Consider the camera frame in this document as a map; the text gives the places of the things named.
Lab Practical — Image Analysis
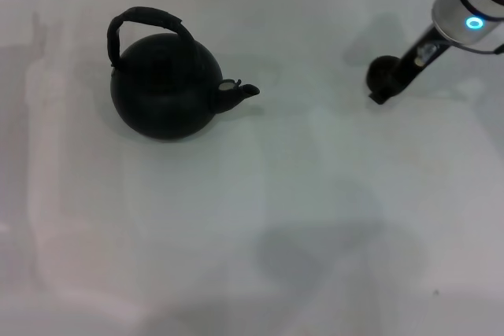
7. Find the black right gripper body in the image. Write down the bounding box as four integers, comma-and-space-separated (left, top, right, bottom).
398, 24, 452, 77

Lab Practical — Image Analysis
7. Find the black round teapot with handle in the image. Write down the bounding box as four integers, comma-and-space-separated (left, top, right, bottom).
105, 6, 261, 143

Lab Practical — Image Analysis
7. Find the small dark brown teacup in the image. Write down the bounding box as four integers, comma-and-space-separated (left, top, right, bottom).
365, 55, 399, 92

